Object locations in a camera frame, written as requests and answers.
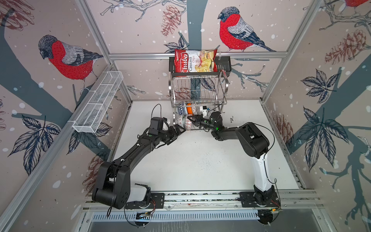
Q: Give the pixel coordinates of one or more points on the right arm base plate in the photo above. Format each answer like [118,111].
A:
[248,200]

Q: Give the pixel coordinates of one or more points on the dark blue patterned bowl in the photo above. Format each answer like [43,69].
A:
[187,124]

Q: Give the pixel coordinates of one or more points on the blue floral ceramic bowl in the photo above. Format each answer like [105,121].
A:
[185,109]

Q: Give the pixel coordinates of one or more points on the red patterned bowl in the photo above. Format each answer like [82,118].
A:
[180,109]

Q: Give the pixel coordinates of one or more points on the aluminium front rail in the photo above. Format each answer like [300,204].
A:
[227,200]

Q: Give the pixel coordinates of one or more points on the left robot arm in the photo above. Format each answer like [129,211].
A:
[113,186]

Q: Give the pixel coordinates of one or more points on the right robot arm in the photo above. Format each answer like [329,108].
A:
[254,143]

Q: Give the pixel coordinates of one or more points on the black wall basket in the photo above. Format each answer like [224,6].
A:
[222,63]

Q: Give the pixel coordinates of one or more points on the stainless steel dish rack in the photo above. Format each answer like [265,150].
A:
[199,88]

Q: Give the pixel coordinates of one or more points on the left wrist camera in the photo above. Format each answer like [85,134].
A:
[157,124]

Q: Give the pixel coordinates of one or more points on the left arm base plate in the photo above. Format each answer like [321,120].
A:
[156,201]

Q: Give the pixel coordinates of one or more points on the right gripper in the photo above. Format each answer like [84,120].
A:
[196,123]

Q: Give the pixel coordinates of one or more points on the white wire mesh shelf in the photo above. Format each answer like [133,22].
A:
[94,111]

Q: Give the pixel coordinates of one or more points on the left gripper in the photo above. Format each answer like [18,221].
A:
[174,135]

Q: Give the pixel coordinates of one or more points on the red cassava chips bag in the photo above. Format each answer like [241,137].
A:
[195,61]

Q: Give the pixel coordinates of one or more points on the orange plastic bowl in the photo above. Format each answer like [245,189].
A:
[189,109]

